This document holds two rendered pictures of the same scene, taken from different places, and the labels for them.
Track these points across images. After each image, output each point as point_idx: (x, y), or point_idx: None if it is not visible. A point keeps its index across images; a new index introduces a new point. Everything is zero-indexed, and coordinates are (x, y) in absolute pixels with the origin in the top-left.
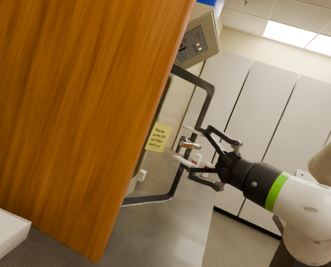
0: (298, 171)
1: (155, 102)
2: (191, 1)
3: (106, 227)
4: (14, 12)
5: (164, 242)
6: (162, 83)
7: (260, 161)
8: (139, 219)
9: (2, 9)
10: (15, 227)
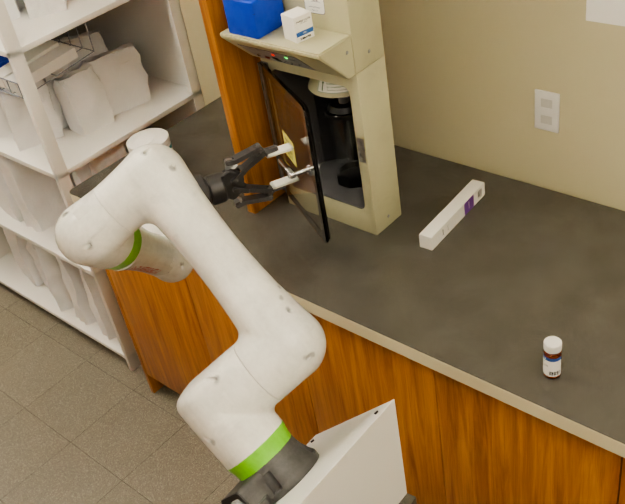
0: (387, 404)
1: (224, 103)
2: (207, 36)
3: None
4: None
5: (272, 250)
6: (221, 91)
7: (200, 175)
8: (310, 236)
9: None
10: None
